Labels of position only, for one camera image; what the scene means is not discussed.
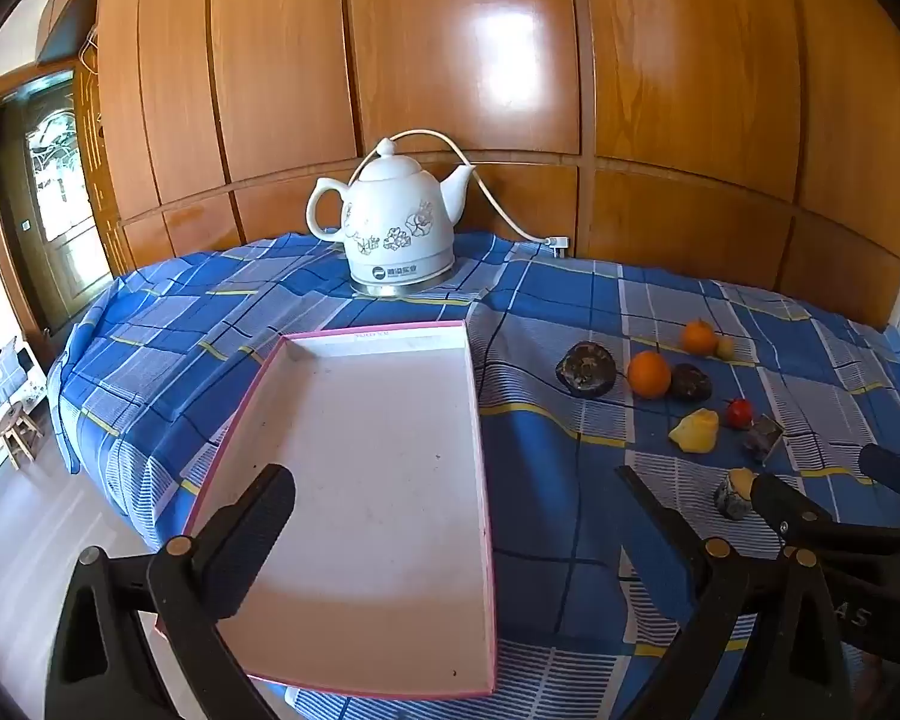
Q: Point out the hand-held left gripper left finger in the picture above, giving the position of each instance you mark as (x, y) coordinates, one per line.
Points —
(259, 532)

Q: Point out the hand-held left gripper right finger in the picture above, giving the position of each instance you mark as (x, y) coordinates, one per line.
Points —
(667, 521)

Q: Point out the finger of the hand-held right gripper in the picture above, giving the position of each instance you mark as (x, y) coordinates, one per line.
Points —
(776, 502)
(896, 469)

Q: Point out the red cherry tomato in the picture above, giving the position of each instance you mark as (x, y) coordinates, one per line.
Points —
(738, 414)

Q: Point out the pink shallow cardboard box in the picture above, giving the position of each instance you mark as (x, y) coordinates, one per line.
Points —
(375, 465)

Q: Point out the large orange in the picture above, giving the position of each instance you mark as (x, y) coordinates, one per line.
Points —
(649, 376)

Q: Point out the tan round longan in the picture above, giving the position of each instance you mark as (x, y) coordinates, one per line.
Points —
(725, 348)

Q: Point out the small orange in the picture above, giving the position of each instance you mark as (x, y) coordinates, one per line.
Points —
(699, 339)

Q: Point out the blue plaid tablecloth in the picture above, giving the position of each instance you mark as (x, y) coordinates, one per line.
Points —
(540, 315)

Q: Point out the small wooden stool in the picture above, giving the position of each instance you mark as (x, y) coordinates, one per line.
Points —
(19, 427)

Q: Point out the silver kettle power base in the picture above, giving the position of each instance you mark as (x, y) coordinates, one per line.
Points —
(401, 289)

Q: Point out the white low cabinet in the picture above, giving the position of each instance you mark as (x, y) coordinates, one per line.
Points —
(22, 375)

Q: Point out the white ceramic floral kettle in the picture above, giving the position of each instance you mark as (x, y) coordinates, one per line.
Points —
(397, 217)

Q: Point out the wooden glass door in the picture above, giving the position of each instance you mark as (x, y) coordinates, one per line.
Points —
(52, 202)

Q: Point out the wooden wardrobe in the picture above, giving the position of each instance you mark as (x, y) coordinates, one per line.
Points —
(457, 52)

